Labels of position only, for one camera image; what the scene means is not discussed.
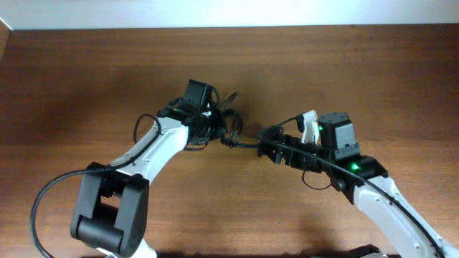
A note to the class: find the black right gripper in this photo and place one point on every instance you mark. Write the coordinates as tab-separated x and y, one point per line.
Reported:
278	151

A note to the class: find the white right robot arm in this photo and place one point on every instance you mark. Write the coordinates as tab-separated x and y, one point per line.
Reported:
328	144

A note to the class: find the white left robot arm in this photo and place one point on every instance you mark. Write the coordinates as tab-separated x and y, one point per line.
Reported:
112	205

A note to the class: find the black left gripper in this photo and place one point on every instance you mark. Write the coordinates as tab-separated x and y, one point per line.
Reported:
220	127

